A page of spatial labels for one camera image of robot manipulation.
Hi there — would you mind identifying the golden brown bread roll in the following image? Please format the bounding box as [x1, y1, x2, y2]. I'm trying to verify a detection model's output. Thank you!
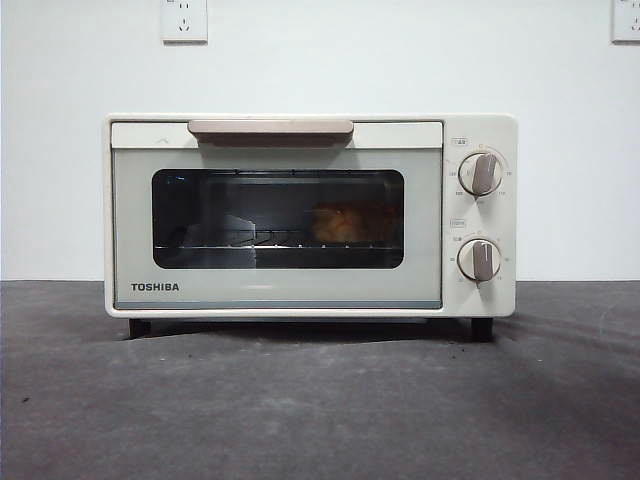
[310, 202, 396, 242]

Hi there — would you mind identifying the metal wire oven rack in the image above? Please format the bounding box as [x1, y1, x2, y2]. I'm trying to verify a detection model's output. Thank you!
[153, 228, 396, 251]

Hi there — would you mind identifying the taupe and white oven knob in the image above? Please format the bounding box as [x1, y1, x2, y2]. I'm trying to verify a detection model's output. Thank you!
[458, 152, 504, 196]
[458, 238, 503, 287]

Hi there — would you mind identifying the dark grey table cloth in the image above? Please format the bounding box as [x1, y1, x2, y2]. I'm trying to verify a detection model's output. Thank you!
[0, 279, 640, 480]

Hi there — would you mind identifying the white wall socket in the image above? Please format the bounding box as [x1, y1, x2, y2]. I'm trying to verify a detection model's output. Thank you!
[160, 0, 209, 45]
[612, 0, 640, 45]

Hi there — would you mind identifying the white Toshiba toaster oven body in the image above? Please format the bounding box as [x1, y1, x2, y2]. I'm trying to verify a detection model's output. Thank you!
[104, 112, 519, 344]

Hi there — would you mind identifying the glass oven door taupe handle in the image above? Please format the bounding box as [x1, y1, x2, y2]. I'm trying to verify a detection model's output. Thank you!
[110, 118, 444, 310]

